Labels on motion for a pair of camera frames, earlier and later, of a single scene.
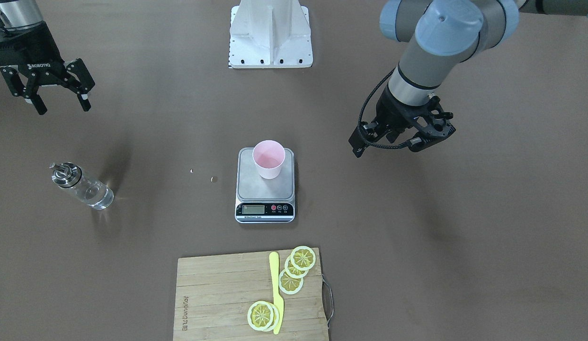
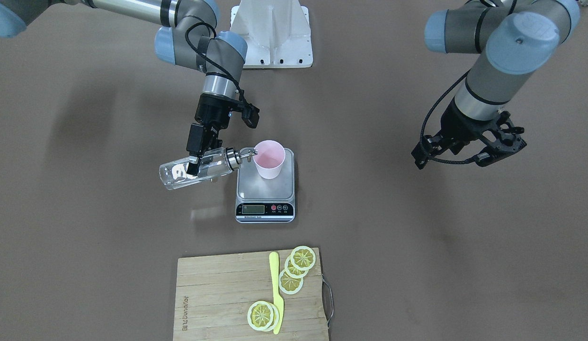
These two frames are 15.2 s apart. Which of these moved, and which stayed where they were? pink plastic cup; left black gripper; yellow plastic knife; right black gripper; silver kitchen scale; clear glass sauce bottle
Moved: left black gripper; right black gripper; clear glass sauce bottle
Stayed: pink plastic cup; silver kitchen scale; yellow plastic knife
